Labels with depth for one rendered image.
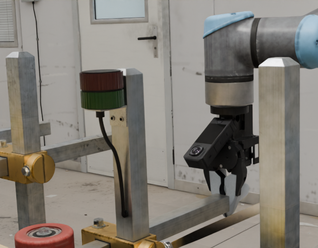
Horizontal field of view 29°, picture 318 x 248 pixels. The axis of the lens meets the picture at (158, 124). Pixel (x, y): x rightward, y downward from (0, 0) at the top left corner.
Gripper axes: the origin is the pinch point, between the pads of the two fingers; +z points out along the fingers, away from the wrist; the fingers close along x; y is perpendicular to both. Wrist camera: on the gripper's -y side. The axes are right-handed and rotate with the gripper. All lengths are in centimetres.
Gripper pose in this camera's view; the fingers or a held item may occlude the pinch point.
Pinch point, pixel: (224, 211)
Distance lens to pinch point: 118.3
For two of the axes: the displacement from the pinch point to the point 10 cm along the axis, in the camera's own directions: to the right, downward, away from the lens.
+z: 0.4, 9.9, 1.6
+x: -7.5, -0.8, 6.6
